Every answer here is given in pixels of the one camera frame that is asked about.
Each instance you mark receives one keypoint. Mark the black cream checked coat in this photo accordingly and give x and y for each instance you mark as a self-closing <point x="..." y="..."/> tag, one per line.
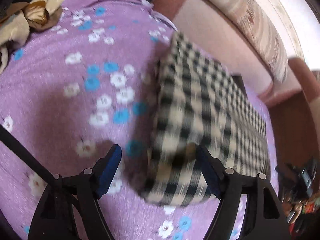
<point x="199" y="103"/>

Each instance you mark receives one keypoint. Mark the brown cream patterned garment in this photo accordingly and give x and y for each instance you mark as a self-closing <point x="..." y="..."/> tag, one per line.
<point x="20" y="17"/>

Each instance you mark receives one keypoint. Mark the purple floral bed sheet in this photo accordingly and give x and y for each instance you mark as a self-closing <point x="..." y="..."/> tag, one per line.
<point x="73" y="91"/>

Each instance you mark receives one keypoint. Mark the striped floral pillow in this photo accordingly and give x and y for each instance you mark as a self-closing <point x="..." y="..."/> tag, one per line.
<point x="260" y="32"/>

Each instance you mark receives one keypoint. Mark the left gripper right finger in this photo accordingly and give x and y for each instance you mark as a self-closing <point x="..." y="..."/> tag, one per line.
<point x="226" y="185"/>

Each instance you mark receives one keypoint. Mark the pink brown padded headboard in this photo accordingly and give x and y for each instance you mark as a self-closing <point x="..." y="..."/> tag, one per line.
<point x="208" y="28"/>

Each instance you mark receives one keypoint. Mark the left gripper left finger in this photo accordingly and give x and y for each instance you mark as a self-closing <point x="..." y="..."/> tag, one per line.
<point x="89" y="186"/>

